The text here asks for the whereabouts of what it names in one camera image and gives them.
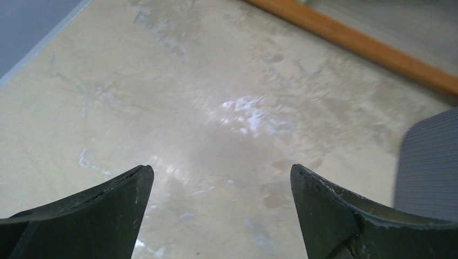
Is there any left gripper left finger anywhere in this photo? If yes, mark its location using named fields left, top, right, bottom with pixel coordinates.
left=1, top=165, right=154, bottom=258

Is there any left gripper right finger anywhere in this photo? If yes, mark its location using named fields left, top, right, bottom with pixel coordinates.
left=290, top=164, right=457, bottom=258

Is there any grey mesh waste bin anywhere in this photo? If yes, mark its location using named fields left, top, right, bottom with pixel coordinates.
left=394, top=108, right=457, bottom=221

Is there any wooden slatted shelf rack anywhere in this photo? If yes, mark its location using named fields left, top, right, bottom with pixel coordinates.
left=247, top=1, right=457, bottom=97

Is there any aluminium table edge rail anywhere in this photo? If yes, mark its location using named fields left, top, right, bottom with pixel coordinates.
left=1, top=0, right=91, bottom=86

